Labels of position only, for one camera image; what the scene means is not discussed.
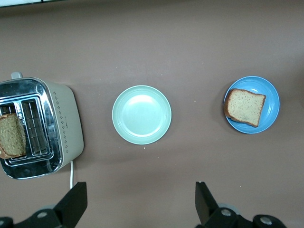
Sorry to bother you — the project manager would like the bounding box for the blue plate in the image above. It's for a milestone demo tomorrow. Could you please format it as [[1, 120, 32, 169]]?
[[223, 76, 281, 134]]

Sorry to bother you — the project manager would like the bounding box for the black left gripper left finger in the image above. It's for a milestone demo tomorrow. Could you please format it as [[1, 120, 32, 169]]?
[[0, 181, 88, 228]]

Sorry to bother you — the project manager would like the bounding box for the beige chrome-topped toaster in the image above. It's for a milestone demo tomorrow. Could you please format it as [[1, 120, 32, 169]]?
[[0, 72, 85, 180]]

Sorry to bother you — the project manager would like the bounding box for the brown bread slice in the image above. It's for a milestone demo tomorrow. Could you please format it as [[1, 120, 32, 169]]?
[[0, 113, 27, 160], [224, 88, 266, 128]]

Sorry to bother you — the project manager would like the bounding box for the light green plate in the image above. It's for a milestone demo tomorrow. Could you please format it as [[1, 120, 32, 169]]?
[[112, 85, 172, 145]]

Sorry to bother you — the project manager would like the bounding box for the white toaster power cord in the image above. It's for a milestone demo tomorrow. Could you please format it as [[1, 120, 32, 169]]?
[[69, 160, 75, 190]]

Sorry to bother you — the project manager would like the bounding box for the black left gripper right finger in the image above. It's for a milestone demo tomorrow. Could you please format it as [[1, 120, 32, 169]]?
[[195, 181, 285, 228]]

